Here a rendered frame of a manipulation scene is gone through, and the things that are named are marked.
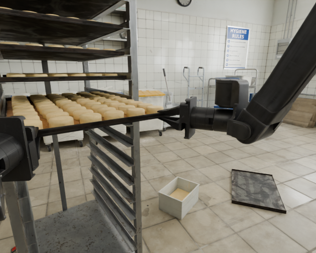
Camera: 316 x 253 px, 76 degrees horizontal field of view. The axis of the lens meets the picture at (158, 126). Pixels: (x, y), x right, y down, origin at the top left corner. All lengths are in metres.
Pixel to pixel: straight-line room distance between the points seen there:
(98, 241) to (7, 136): 1.06
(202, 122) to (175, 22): 3.80
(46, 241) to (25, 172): 1.09
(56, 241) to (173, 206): 0.79
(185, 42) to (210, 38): 0.61
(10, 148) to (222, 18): 4.73
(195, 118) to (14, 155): 0.36
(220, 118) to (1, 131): 0.41
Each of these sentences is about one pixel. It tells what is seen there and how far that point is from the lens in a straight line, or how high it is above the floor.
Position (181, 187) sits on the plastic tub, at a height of 0.07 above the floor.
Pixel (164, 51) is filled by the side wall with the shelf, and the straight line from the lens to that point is 4.05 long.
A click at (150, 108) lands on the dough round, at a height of 0.97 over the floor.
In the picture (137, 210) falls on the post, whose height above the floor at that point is 0.45.
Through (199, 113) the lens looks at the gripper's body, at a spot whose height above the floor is 0.97.
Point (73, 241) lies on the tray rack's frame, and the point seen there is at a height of 0.15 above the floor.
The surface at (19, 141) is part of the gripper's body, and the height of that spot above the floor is 0.97.
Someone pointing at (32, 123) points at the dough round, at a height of 0.97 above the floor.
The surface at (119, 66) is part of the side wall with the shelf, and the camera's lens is 3.74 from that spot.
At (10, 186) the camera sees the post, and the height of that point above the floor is 0.73.
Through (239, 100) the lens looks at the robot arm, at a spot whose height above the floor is 1.01.
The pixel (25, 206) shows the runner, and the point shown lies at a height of 0.59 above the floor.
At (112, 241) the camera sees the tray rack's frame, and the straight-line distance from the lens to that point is 1.33.
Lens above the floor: 1.07
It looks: 15 degrees down
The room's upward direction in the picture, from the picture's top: straight up
